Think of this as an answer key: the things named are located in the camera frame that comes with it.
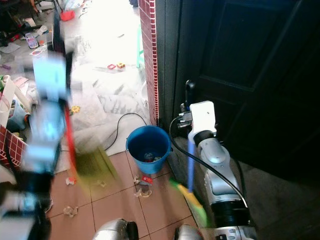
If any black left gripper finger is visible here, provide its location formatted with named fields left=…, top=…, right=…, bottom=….
left=52, top=10, right=67, bottom=38

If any green dustpan with blue handle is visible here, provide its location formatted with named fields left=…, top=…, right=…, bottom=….
left=169, top=137, right=212, bottom=227

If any red plastic basin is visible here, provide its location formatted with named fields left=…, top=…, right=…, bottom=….
left=59, top=9, right=76, bottom=23

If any blue plastic bucket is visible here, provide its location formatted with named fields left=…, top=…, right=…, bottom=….
left=125, top=125, right=172, bottom=175

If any small red yellow toy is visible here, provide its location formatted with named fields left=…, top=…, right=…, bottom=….
left=107, top=62, right=127, bottom=71

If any black door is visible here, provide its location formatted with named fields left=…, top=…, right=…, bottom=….
left=156, top=0, right=320, bottom=187

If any white leaning board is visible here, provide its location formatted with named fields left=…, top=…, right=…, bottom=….
left=1, top=75, right=33, bottom=132

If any green plastic stool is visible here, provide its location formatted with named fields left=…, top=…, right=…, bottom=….
left=135, top=25, right=144, bottom=69

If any red white wrapper scrap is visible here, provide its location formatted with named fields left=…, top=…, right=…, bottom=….
left=136, top=174, right=154, bottom=188

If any silver right robot leg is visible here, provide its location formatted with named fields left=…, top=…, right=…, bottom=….
left=174, top=224, right=207, bottom=240

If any silver robot leg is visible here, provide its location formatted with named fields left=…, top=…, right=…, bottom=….
left=174, top=224, right=207, bottom=240
left=92, top=218, right=139, bottom=240

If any silver left robot leg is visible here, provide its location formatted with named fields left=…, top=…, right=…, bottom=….
left=92, top=218, right=139, bottom=240

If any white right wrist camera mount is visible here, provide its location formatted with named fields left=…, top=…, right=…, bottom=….
left=187, top=100, right=217, bottom=146

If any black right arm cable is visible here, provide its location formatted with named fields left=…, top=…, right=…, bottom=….
left=168, top=116, right=250, bottom=208

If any black floor cable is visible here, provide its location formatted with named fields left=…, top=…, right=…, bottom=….
left=104, top=112, right=152, bottom=152

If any thin black cable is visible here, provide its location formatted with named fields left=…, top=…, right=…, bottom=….
left=2, top=129, right=23, bottom=172

